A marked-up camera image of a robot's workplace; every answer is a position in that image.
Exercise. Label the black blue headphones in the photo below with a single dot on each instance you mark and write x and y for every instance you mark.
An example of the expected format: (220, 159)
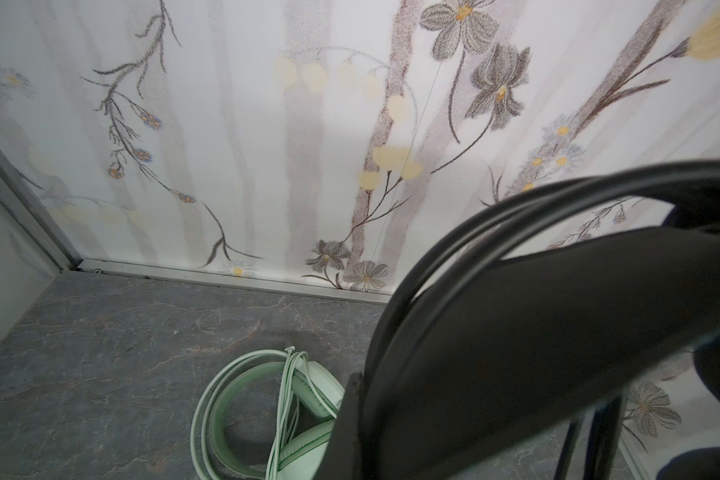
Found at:
(479, 349)

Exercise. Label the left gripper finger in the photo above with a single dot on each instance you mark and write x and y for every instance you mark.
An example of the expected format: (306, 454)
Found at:
(343, 457)

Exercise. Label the green white headphones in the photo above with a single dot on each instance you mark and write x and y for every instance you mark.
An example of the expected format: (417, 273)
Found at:
(268, 414)

